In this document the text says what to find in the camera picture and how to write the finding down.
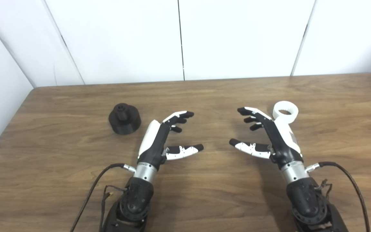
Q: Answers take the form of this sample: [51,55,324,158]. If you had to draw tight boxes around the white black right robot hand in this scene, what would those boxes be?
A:
[229,107,304,170]

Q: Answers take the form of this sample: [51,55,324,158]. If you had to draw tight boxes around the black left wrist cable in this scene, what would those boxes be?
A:
[70,163,137,232]

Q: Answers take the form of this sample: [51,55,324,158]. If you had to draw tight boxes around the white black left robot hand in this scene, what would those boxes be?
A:
[137,111,205,171]

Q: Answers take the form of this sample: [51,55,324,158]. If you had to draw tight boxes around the thin left arm wires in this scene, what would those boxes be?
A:
[99,185,127,232]

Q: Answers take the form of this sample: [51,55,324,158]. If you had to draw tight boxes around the thin right arm wires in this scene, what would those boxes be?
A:
[316,179,334,201]

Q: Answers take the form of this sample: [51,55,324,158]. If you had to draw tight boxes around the thin arm wires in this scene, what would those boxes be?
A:
[99,185,127,232]
[316,179,334,201]

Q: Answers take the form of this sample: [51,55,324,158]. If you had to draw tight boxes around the round black plastic part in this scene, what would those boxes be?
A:
[108,103,141,135]

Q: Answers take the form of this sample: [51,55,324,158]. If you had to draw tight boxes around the white toothed plastic ring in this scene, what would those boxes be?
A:
[272,101,299,125]

